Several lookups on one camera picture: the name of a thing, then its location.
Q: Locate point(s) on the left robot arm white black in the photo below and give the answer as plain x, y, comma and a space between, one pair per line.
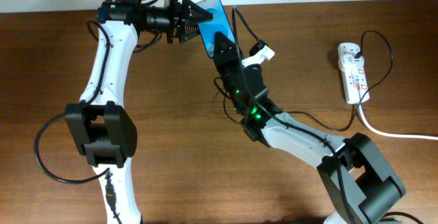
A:
102, 130

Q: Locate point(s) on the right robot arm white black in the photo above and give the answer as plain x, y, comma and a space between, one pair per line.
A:
361, 184

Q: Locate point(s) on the blue Galaxy smartphone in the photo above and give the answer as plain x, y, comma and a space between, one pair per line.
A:
219, 23

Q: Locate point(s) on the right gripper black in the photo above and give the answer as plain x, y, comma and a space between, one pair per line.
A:
227, 60

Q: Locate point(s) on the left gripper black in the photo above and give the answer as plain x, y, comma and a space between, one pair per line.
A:
180, 13

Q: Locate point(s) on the white power strip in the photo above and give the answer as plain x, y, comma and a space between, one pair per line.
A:
354, 80

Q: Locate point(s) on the white USB charger plug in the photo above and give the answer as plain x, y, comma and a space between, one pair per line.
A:
352, 61

